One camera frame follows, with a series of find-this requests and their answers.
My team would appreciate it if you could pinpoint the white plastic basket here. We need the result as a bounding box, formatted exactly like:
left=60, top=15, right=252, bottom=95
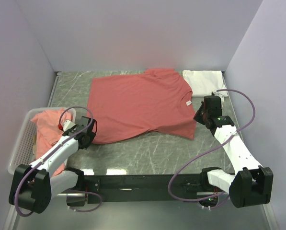
left=8, top=107, right=66, bottom=175

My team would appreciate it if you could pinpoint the salmon pink t-shirt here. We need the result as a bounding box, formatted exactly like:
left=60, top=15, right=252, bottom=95
left=29, top=109, right=74, bottom=178

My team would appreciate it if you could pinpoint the folded white t-shirt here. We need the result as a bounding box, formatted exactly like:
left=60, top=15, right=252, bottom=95
left=183, top=70, right=226, bottom=97

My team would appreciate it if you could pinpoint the dark red t-shirt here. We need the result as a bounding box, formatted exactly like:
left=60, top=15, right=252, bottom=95
left=87, top=69, right=196, bottom=144

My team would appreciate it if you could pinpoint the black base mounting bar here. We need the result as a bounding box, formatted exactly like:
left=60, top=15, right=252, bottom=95
left=70, top=174, right=221, bottom=202

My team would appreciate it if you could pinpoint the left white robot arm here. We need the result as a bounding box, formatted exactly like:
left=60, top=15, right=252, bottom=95
left=9, top=116, right=97, bottom=217

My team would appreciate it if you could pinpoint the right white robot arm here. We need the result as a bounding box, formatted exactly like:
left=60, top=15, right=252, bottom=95
left=194, top=95, right=274, bottom=208

